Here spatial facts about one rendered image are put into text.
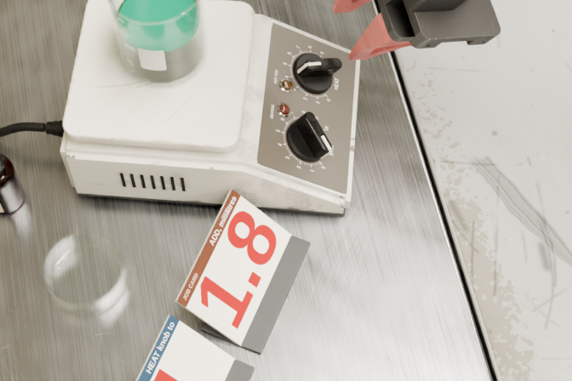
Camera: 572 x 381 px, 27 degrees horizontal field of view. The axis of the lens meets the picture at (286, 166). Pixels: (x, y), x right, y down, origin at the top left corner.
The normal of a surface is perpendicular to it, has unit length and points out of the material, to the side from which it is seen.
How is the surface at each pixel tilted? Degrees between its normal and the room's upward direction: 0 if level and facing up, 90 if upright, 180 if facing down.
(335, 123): 30
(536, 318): 0
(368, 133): 0
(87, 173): 90
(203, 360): 40
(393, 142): 0
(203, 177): 90
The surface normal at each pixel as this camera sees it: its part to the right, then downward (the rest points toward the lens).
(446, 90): 0.00, -0.47
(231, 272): 0.59, -0.15
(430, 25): 0.50, -0.36
